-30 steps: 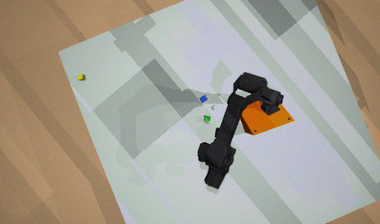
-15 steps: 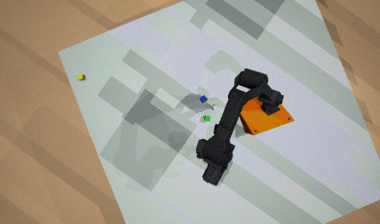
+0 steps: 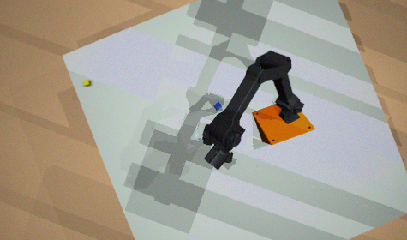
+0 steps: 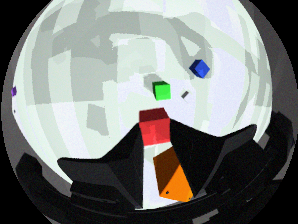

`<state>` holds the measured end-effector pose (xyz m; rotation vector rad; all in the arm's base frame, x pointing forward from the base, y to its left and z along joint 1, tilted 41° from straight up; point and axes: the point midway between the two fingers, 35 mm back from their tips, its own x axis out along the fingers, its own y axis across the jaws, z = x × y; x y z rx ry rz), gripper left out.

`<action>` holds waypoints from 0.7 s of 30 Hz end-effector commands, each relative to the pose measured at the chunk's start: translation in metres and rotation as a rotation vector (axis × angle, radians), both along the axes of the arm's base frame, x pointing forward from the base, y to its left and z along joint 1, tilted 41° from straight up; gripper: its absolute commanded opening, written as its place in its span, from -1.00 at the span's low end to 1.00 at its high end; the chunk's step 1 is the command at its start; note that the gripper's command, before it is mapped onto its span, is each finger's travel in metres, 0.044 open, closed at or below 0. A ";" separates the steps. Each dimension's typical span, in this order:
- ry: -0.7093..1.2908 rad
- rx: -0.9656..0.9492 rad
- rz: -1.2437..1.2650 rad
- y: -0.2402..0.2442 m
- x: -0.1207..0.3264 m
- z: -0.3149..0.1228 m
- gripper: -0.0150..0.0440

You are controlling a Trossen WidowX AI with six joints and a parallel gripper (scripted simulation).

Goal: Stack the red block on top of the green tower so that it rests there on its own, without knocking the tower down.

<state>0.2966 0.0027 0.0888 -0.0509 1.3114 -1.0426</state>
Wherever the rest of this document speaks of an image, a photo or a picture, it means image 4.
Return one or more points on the small blue cube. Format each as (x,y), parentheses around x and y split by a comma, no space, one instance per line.
(199,68)

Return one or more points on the purple block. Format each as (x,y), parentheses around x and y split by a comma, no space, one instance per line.
(13,91)

